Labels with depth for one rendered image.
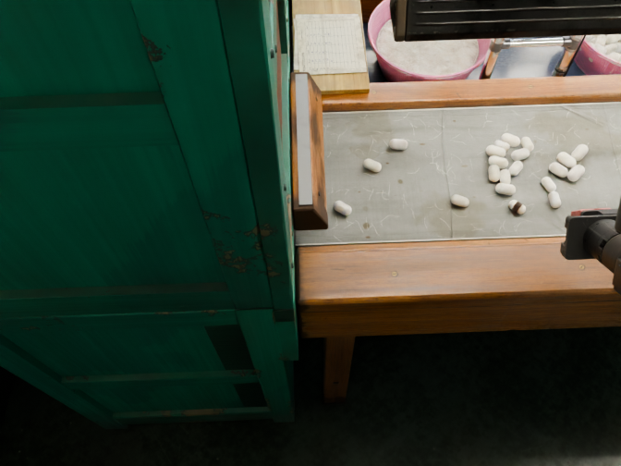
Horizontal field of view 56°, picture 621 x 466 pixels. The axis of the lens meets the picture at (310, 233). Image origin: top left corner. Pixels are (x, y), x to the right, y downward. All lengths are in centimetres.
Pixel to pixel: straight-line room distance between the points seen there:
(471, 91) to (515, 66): 23
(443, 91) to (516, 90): 15
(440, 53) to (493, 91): 16
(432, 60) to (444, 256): 49
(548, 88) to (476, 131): 18
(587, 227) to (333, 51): 63
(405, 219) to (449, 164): 15
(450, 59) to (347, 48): 23
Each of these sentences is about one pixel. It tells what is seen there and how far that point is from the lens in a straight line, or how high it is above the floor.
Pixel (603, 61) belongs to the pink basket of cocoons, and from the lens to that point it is 142.
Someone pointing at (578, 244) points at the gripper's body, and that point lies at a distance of 93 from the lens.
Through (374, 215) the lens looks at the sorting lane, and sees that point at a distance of 108.
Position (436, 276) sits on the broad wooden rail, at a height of 76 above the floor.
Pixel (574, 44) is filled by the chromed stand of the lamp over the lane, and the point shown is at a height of 84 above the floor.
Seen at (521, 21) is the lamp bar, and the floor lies 107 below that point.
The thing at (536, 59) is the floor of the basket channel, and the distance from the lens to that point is 149.
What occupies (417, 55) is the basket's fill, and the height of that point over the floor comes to 74.
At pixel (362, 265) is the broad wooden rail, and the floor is 76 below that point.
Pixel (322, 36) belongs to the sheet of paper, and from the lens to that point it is 130.
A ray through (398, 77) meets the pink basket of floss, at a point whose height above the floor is 73.
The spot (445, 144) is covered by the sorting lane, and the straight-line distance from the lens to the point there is 119.
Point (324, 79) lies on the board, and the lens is 122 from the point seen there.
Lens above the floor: 166
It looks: 61 degrees down
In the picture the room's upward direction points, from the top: 2 degrees counter-clockwise
